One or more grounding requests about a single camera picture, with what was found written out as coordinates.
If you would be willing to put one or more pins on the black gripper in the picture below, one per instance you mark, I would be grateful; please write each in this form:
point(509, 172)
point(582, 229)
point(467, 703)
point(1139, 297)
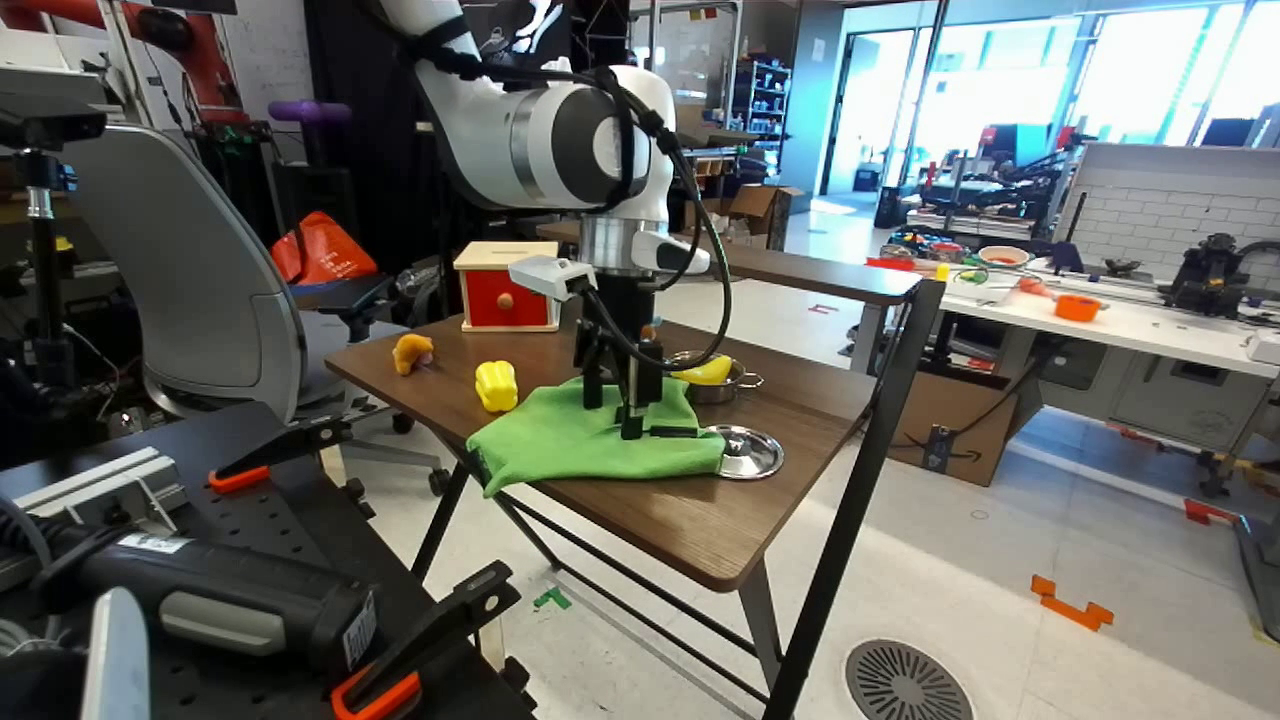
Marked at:
point(623, 311)

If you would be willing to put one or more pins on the green towel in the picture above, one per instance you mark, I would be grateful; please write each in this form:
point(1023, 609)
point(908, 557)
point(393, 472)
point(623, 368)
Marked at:
point(573, 448)

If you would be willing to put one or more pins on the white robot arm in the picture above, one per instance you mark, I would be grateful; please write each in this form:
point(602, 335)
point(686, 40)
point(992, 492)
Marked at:
point(535, 135)

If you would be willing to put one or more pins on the yellow toy banana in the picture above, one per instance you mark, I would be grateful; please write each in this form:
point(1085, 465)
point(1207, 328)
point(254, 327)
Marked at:
point(707, 372)

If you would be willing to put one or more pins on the yellow toy bell pepper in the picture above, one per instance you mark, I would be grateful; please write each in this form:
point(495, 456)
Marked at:
point(497, 384)

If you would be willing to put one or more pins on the white wooden box red drawer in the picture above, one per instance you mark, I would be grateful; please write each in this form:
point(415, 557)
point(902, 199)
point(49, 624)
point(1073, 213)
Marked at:
point(501, 301)

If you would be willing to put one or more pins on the silver metal plate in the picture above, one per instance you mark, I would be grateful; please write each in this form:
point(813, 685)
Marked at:
point(753, 456)

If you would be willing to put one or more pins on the orange plush toy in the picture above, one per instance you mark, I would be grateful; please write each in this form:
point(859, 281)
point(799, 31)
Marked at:
point(410, 354)

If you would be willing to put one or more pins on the long dark narrow table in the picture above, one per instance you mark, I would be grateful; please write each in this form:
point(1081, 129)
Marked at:
point(826, 276)

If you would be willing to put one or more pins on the black orange bar clamp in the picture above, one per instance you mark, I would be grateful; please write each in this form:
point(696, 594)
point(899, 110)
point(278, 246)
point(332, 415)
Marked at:
point(427, 642)
point(242, 476)

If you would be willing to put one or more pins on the orange fabric bag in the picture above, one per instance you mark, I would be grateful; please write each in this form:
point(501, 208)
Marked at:
point(321, 250)

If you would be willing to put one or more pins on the brown cardboard box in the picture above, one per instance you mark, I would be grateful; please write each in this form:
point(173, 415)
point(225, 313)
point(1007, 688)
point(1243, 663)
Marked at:
point(964, 425)

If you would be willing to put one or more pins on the purple round stool seat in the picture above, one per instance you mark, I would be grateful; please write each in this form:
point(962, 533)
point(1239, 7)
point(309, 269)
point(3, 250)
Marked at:
point(309, 114)

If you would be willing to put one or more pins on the round metal floor drain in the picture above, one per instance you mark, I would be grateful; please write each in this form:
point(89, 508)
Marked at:
point(907, 680)

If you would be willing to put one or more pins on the gray office chair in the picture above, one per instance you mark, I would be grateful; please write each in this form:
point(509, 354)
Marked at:
point(184, 267)

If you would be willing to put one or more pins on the black gray handheld device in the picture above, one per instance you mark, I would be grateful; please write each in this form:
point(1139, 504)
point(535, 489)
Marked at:
point(225, 604)

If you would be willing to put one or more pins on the orange bowl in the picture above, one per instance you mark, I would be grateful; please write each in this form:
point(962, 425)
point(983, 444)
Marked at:
point(1076, 311)

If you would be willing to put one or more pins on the white cluttered desk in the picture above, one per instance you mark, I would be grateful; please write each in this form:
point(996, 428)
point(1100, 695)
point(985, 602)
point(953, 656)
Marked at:
point(1132, 327)

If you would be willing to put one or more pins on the white partition panel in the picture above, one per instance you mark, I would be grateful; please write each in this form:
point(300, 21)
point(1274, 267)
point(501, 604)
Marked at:
point(1173, 202)

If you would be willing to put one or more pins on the black machine on desk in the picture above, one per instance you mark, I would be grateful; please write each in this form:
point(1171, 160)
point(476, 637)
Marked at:
point(1207, 276)

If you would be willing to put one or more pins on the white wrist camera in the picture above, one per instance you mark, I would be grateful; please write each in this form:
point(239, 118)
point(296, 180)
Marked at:
point(555, 276)

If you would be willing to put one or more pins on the dark wood metal-frame table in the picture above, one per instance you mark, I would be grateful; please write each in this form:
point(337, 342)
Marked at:
point(692, 513)

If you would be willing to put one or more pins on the silver aluminium rail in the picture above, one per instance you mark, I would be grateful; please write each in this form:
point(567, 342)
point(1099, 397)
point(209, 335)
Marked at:
point(95, 481)

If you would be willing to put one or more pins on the black camera tripod stand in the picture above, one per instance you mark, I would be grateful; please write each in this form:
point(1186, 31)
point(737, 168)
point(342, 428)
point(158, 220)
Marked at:
point(47, 267)

